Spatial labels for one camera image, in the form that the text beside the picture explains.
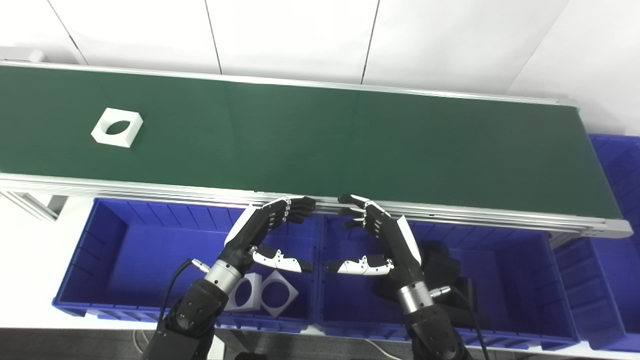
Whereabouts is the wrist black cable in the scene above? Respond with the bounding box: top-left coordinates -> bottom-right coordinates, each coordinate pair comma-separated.
431,285 -> 491,360
160,258 -> 211,326

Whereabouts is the black rectangular block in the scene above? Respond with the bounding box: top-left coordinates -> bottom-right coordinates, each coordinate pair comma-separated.
450,276 -> 478,328

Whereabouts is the black irregular part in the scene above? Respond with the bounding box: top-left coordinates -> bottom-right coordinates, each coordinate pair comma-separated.
375,241 -> 462,303

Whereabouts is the aluminium conveyor leg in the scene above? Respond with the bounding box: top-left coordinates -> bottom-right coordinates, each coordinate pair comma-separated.
0,190 -> 68,222

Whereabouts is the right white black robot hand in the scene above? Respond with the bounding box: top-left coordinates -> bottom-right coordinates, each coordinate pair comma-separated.
324,194 -> 426,291

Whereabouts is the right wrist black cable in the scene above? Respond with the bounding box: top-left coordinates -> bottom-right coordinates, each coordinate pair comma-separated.
431,285 -> 491,360

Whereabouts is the white square part round hole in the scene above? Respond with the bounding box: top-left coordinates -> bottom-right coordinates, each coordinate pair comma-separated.
223,273 -> 268,313
259,270 -> 299,317
91,107 -> 144,148

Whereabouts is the green conveyor belt aluminium frame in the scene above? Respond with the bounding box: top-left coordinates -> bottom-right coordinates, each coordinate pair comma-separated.
0,61 -> 633,238

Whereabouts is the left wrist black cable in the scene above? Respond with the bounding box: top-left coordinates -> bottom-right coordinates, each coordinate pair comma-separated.
160,258 -> 211,326

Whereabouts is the blue plastic bin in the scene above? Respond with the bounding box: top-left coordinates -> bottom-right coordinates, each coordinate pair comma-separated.
552,132 -> 640,353
312,212 -> 581,351
52,198 -> 321,333

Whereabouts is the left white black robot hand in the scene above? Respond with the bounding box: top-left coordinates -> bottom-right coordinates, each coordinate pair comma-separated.
218,196 -> 318,275

